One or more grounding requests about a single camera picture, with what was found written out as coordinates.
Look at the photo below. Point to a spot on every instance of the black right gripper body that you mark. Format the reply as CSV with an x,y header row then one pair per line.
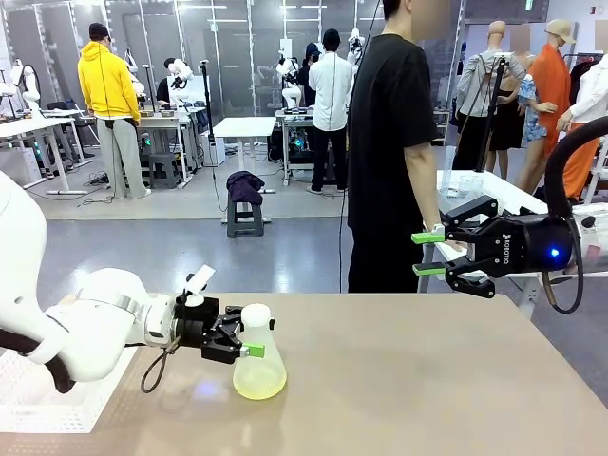
x,y
527,244

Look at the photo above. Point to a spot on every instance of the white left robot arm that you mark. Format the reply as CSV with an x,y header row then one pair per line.
x,y
95,309

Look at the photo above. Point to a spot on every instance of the mannequin in black dress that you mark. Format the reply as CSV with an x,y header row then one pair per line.
x,y
506,123

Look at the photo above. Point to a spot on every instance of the white perforated plastic basket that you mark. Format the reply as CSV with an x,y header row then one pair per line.
x,y
57,408

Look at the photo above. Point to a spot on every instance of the white workbench with computer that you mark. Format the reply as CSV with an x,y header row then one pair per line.
x,y
297,142

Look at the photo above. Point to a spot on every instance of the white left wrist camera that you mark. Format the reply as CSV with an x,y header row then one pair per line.
x,y
199,280

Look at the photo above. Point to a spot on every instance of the person in black t-shirt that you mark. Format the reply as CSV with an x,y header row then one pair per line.
x,y
385,142

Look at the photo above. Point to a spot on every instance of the translucent plastic conical flask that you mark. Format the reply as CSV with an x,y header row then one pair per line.
x,y
259,380

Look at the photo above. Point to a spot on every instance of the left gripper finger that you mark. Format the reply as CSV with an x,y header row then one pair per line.
x,y
233,319
223,349

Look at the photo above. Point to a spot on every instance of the person's right forearm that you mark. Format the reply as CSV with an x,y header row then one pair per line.
x,y
423,190

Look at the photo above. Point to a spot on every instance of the black tripod pole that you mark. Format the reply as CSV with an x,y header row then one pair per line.
x,y
489,119

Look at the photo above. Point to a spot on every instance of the white humanoid robot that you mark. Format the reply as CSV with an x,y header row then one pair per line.
x,y
179,81
26,85
290,83

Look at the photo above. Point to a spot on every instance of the small white standing table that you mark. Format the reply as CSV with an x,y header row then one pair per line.
x,y
244,127

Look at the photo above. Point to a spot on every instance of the person in dark cap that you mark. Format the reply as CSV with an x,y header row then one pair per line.
x,y
312,52

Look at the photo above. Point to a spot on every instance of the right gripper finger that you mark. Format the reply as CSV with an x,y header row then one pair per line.
x,y
470,280
470,214

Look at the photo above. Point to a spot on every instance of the person's right hand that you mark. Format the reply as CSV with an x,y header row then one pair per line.
x,y
456,246

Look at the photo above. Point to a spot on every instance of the person in white shirt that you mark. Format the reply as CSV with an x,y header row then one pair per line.
x,y
330,95

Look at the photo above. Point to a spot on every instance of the black camera stand pole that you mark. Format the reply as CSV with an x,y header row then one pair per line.
x,y
211,142

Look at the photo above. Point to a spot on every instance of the mannequin in grey hoodie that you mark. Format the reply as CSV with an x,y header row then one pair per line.
x,y
475,85

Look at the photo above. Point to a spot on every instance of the white side table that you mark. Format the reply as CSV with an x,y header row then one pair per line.
x,y
513,190

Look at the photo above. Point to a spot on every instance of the grey stool under cloth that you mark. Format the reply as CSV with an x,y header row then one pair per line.
x,y
244,218

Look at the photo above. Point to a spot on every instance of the mannequin in white clothes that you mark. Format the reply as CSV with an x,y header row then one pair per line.
x,y
591,90

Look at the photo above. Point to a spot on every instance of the shoe rack with shoes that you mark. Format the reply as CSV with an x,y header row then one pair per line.
x,y
444,123

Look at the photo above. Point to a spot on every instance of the mannequin in orange clothes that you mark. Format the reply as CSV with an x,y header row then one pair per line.
x,y
553,85

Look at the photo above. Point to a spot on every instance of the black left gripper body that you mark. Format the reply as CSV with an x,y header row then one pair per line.
x,y
197,325

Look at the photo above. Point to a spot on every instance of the white background desk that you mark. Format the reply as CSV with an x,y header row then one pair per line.
x,y
47,124

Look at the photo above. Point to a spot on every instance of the grey plastic step stool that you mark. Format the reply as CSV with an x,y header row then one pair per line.
x,y
164,171

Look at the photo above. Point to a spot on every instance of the person in yellow hoodie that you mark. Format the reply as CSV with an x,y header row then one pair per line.
x,y
107,85

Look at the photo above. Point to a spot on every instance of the white desk with trays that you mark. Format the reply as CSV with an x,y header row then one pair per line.
x,y
161,121

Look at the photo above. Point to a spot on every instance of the blue patterned garment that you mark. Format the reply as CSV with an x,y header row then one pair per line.
x,y
532,123

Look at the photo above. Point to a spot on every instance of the dark purple cloth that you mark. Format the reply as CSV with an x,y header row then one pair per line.
x,y
244,185

